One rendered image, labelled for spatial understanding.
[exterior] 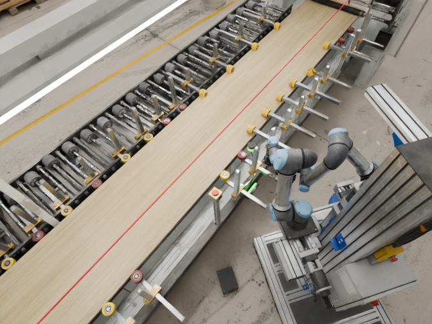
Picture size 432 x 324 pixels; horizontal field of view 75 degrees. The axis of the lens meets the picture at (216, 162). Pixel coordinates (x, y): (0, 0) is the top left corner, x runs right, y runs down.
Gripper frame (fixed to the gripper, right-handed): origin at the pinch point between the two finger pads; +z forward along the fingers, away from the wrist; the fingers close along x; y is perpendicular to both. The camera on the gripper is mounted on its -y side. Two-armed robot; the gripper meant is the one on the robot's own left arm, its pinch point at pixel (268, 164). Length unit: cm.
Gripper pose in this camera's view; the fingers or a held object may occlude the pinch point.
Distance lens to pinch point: 230.8
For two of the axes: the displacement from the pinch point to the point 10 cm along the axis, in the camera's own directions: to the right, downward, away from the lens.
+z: 0.3, 5.6, 8.3
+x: 9.5, 2.4, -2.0
